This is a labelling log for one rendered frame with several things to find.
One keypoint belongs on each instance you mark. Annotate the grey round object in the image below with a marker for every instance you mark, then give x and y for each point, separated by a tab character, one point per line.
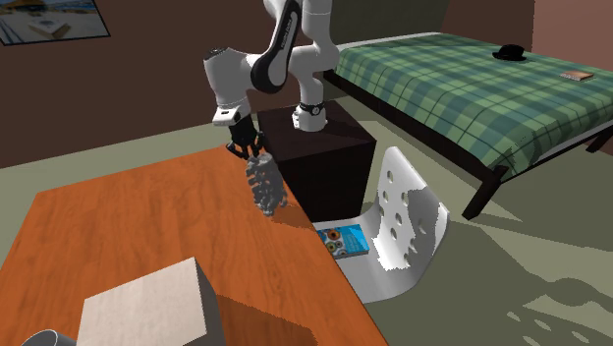
45	339

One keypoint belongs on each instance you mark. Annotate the brown book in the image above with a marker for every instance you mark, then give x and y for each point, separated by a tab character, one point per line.
577	75

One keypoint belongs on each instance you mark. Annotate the beige box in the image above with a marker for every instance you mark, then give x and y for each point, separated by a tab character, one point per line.
143	306

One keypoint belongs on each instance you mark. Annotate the black hat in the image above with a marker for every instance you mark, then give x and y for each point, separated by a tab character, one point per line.
510	52

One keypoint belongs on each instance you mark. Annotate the bed with green plaid cover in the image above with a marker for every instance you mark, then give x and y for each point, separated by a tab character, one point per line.
459	100

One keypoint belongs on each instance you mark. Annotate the white perforated chair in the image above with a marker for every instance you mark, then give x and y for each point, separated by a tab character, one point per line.
407	230

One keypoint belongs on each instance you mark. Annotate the grey perforated sculpture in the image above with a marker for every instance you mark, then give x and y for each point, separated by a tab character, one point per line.
265	184

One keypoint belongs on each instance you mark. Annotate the blue book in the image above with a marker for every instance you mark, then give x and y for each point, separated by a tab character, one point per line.
345	240

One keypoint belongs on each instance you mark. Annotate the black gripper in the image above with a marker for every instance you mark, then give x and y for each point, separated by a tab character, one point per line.
241	130

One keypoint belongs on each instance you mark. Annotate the framed wall picture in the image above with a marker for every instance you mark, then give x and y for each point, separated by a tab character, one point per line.
48	19

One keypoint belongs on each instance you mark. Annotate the dark robot stand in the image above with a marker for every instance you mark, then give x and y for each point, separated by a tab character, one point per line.
325	163

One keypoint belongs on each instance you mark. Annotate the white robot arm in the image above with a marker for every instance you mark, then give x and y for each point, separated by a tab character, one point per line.
287	62

